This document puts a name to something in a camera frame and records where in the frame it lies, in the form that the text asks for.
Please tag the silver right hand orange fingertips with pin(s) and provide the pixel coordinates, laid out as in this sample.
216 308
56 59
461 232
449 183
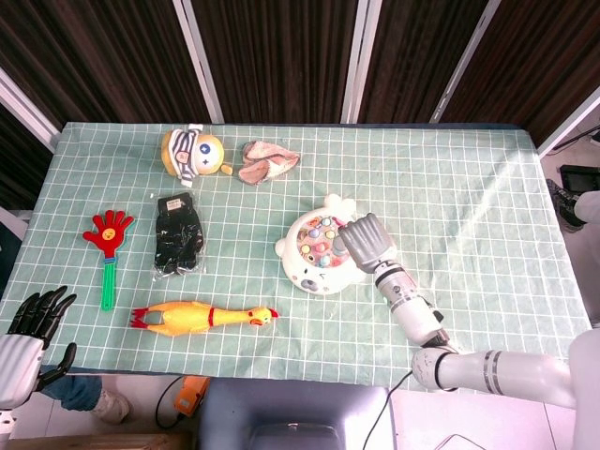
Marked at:
370 241

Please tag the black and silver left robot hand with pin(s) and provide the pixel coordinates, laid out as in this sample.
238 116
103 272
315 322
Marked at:
19 358

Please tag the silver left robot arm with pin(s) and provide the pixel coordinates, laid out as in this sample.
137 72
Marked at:
4 419

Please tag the white and silver right robot arm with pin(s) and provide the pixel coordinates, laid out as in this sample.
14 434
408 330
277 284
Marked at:
417 319

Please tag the white fishing game toy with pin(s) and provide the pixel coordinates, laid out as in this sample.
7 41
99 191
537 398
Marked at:
309 274

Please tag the blue jeans leg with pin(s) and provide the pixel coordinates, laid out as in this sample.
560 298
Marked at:
75 391

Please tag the green checked tablecloth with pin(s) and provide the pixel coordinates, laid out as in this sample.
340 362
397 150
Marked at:
445 197

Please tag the white sneaker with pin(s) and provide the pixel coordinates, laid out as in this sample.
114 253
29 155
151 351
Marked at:
112 407

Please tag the pink crumpled cloth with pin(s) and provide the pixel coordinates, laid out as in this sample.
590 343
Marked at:
262 164

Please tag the yellow rubber chicken toy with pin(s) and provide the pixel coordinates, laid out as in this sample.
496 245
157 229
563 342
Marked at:
185 319

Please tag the orange device under table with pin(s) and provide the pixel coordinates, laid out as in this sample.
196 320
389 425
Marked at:
192 394

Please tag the blue-grey robot body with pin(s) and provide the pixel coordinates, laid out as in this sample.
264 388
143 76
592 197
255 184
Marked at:
295 408

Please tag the yellow plush toy striped scarf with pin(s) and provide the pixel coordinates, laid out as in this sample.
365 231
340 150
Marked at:
206 154

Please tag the black gloves in plastic bag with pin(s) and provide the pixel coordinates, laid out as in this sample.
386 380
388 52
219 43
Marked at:
178 234

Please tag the dark sneaker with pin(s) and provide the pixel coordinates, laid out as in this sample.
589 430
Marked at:
562 201

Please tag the black box on floor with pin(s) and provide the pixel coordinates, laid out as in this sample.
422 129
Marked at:
581 175

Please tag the white trouser leg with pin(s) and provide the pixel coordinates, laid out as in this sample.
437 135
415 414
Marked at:
590 208

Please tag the white partition frame post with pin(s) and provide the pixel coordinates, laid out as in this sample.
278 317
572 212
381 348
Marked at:
358 65
199 65
28 112
569 122
461 65

